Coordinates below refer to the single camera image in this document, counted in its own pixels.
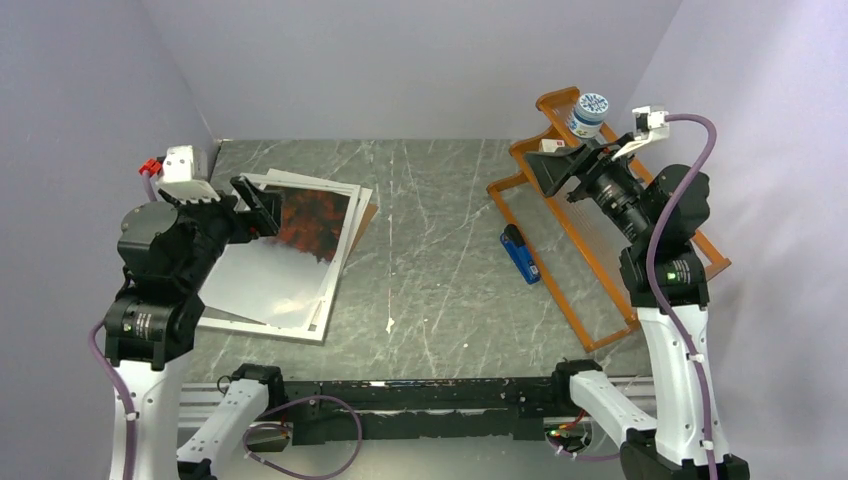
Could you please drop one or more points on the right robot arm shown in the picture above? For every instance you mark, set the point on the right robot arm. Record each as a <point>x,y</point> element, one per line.
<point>684,438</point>

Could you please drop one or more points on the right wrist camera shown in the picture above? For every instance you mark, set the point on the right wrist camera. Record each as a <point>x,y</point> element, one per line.
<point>651,126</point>

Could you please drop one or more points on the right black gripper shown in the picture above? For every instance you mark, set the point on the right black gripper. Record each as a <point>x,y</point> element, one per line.
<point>553,169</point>

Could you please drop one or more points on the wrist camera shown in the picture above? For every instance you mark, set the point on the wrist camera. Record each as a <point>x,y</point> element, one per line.
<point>178,176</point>
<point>651,126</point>

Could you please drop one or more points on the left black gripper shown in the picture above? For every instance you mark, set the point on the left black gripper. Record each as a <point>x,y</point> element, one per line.
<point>241,221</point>

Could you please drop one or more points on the orange wooden shelf rack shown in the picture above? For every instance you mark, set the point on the orange wooden shelf rack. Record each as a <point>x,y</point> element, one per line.
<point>614,240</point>

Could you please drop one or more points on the blue white round jar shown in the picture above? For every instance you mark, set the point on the blue white round jar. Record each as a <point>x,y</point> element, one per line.
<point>588,115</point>

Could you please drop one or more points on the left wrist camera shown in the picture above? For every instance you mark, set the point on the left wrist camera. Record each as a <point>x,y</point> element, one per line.
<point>178,176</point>

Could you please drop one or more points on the red and white photo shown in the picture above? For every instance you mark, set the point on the red and white photo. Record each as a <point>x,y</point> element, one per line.
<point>281,280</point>

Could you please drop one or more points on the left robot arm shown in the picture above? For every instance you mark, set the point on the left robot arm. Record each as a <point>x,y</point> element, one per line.
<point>144,341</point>

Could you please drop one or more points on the white picture frame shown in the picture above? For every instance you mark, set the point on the white picture frame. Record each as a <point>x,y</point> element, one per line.
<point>314,331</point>

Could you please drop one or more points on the brown backing board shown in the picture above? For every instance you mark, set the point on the brown backing board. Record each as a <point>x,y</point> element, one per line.
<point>365,216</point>

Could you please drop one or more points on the small cream box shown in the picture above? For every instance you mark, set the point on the small cream box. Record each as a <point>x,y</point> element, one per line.
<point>549,145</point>

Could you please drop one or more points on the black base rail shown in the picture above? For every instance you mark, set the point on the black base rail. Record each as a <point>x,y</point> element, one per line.
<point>318,412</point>

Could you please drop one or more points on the blue stapler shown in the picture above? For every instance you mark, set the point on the blue stapler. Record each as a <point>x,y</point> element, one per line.
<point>517,248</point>

